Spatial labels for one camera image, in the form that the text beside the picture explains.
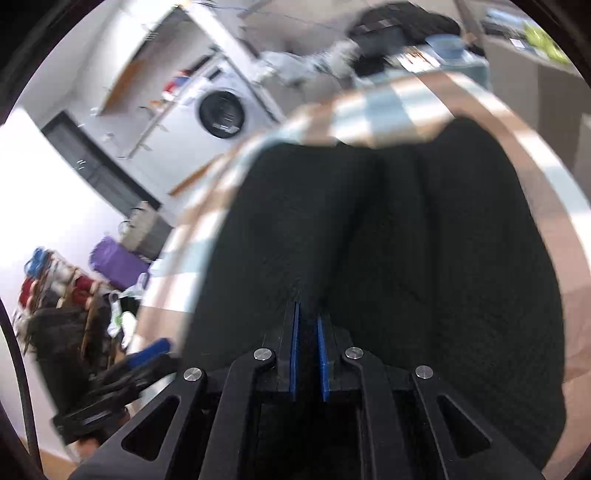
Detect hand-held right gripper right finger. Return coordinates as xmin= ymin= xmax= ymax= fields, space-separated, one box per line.
xmin=316 ymin=314 xmax=549 ymax=480

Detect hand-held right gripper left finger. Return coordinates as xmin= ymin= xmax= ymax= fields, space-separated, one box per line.
xmin=74 ymin=302 xmax=302 ymax=480

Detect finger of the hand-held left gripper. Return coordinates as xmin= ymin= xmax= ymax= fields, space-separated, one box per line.
xmin=133 ymin=352 xmax=182 ymax=385
xmin=124 ymin=337 xmax=172 ymax=368

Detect black knit sweater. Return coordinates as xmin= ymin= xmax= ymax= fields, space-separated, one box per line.
xmin=185 ymin=117 xmax=567 ymax=472

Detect person's left hand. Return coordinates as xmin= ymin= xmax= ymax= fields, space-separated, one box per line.
xmin=75 ymin=435 xmax=110 ymax=463

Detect white plastic bag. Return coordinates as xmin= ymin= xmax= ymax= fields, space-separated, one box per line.
xmin=108 ymin=272 xmax=151 ymax=352

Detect purple bag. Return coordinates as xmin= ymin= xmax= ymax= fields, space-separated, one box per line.
xmin=89 ymin=236 xmax=151 ymax=289

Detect shoe rack with shoes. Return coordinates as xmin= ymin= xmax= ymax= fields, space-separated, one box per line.
xmin=11 ymin=247 xmax=121 ymax=365

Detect woven laundry basket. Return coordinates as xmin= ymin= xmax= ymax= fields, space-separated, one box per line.
xmin=120 ymin=200 xmax=174 ymax=262

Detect dark glass door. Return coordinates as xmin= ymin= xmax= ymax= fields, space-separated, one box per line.
xmin=41 ymin=111 xmax=162 ymax=217

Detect white base cabinets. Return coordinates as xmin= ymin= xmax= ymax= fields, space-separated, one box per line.
xmin=115 ymin=92 xmax=223 ymax=195

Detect white washing machine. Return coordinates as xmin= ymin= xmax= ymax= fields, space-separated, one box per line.
xmin=185 ymin=60 xmax=279 ymax=140

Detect checked tablecloth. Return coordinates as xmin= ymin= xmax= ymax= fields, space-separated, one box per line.
xmin=131 ymin=74 xmax=591 ymax=480

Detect light grey garment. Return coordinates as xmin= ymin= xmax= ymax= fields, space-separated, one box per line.
xmin=261 ymin=48 xmax=324 ymax=85

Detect grey-green garment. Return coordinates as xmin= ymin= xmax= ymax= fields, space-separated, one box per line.
xmin=314 ymin=39 xmax=362 ymax=77

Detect plate of food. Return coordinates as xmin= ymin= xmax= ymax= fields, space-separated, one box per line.
xmin=399 ymin=48 xmax=439 ymax=70

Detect beige nightstand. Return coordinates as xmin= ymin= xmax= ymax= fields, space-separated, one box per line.
xmin=480 ymin=34 xmax=591 ymax=154

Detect blue bowl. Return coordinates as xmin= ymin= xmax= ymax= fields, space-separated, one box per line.
xmin=427 ymin=34 xmax=465 ymax=61

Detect black jacket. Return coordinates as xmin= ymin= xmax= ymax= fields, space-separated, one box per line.
xmin=348 ymin=2 xmax=462 ymax=48

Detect green toy figure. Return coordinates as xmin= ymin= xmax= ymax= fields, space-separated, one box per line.
xmin=524 ymin=21 xmax=570 ymax=64

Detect white wall cabinets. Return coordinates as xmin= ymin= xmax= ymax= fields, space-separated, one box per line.
xmin=92 ymin=4 xmax=195 ymax=116

